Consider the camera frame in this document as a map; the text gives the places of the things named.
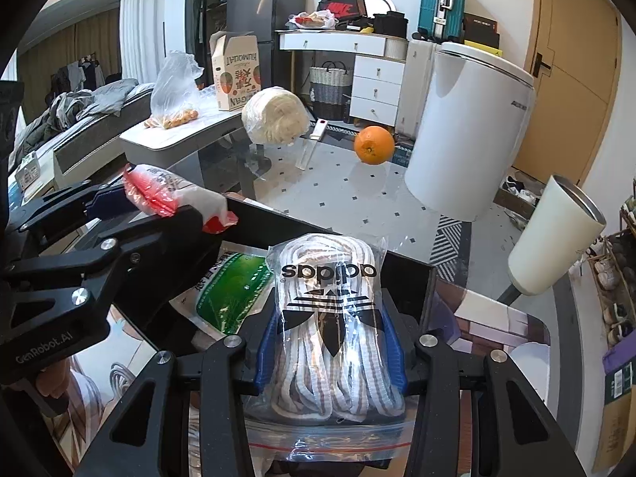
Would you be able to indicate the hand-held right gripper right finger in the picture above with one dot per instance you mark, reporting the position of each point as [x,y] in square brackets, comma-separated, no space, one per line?
[397,357]

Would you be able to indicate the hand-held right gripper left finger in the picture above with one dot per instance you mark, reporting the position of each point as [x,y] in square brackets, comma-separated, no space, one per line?
[263,353]

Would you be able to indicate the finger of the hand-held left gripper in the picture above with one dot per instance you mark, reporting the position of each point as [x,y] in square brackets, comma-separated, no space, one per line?
[169,228]
[107,202]

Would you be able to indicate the red white snack packet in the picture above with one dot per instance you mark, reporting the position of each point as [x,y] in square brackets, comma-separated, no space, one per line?
[164,191]

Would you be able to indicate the green printed packet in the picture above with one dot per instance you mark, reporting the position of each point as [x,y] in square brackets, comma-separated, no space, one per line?
[228,293]

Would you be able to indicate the bag of white shoelaces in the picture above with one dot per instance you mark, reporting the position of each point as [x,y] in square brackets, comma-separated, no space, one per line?
[328,308]

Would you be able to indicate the black cardboard box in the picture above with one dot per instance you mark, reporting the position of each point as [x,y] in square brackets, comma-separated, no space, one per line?
[258,223]

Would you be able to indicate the beige nightstand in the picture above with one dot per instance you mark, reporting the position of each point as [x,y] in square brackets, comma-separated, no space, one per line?
[32,179]

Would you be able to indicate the white side table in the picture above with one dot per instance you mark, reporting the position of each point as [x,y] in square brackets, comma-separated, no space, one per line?
[169,141]

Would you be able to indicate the bed with grey clothes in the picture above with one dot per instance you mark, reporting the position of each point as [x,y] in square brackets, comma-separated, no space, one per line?
[84,114]

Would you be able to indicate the black white patterned rug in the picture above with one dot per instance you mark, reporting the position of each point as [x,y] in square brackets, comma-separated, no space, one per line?
[449,248]

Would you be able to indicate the clothes rack with garments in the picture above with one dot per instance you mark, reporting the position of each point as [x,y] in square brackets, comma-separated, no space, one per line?
[82,74]

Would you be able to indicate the clear plastic bag of kumquats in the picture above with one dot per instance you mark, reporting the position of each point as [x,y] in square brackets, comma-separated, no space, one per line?
[174,89]

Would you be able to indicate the wrapped napa cabbage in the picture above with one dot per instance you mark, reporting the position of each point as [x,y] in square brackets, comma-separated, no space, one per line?
[276,117]

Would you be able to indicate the printed cardboard fruit box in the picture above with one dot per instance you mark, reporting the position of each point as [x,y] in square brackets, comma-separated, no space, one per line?
[236,74]

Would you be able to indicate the white remote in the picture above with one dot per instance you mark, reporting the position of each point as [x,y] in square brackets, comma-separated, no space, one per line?
[319,129]

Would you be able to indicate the white curtain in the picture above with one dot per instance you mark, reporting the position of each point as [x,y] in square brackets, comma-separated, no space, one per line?
[149,15]

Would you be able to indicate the white cylindrical bin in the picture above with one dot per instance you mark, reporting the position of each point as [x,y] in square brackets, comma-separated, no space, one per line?
[551,238]

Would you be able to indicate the group of loose sneakers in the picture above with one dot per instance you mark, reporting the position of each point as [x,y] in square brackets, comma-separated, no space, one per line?
[519,198]

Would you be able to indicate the woven basket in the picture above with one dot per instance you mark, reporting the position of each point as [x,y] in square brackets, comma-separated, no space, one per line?
[328,92]

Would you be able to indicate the dark glass cabinet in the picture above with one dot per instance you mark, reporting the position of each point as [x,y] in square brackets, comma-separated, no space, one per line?
[206,15]

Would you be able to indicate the orange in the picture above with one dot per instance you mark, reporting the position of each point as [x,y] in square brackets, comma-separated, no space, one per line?
[374,145]

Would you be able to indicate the purple flat item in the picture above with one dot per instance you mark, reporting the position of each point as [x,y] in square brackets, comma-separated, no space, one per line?
[621,357]

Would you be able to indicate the shoe rack with shoes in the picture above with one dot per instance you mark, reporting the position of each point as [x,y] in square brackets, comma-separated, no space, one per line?
[613,283]

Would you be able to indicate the white washing machine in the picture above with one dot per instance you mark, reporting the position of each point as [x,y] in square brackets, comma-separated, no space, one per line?
[467,134]

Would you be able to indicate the dark grey refrigerator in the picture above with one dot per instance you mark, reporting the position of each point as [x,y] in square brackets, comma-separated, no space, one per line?
[268,10]

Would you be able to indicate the plastic bag of food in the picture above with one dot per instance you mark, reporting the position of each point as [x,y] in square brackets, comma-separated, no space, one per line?
[310,21]

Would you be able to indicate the white vanity desk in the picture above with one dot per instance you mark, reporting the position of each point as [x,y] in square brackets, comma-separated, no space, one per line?
[377,79]

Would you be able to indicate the red black shoe box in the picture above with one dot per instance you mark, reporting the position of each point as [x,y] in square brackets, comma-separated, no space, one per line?
[340,7]

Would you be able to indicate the black bag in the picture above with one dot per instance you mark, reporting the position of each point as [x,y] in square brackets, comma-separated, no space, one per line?
[390,25]

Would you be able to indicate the white oval mirror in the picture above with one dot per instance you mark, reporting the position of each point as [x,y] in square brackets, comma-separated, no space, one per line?
[385,2]

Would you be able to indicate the wooden door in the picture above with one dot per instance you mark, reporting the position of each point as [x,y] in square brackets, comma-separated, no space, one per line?
[571,84]

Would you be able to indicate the black flat box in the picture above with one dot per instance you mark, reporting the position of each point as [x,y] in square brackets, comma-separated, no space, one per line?
[479,30]

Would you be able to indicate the teal suitcase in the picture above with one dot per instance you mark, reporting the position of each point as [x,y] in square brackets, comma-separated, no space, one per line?
[442,0]

